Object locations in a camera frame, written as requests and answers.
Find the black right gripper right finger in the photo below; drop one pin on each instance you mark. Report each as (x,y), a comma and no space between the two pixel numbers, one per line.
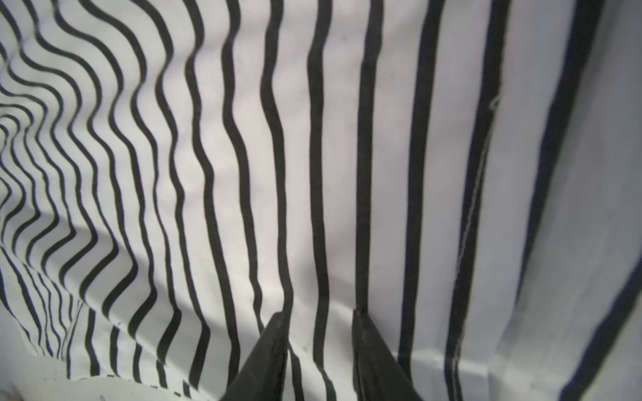
(377,375)

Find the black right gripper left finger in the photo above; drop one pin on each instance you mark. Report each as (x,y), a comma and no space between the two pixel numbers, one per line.
(263,374)

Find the black white striped tank top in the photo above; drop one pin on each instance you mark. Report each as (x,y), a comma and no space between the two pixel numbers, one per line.
(174,173)

